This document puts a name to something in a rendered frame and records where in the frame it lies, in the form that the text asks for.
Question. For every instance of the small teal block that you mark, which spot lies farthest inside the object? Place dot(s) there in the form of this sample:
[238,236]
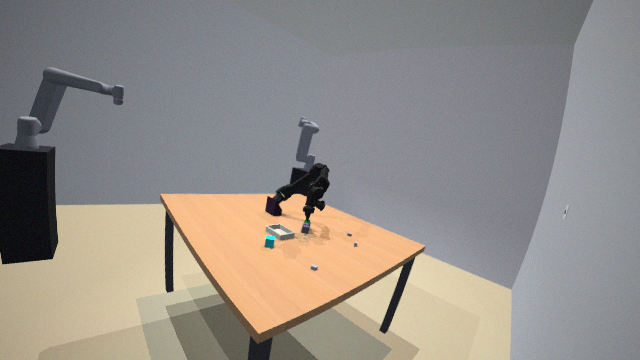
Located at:
[269,242]

